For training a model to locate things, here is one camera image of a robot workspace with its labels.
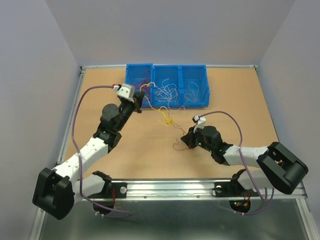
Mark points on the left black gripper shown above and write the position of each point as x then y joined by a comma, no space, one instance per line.
138,97

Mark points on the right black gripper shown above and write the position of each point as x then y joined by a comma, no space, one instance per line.
188,139

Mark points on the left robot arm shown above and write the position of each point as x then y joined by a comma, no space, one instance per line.
58,189

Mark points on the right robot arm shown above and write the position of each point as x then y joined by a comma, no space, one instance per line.
275,166

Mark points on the left blue bin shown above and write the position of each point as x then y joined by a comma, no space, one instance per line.
140,75

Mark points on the blue bin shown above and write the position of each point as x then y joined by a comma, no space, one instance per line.
166,91
140,75
195,90

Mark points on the middle blue bin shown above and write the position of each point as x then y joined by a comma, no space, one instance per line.
166,91

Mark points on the right blue bin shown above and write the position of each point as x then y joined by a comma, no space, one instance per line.
195,90

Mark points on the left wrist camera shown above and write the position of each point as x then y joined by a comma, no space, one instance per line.
126,91

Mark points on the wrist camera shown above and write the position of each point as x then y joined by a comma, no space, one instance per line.
126,91
199,121

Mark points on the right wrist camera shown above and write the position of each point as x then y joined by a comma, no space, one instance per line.
199,121

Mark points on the aluminium front rail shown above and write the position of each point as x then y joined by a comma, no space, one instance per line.
168,189

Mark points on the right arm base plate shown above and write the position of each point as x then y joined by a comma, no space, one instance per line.
227,189

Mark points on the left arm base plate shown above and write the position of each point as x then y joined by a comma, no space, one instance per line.
117,190

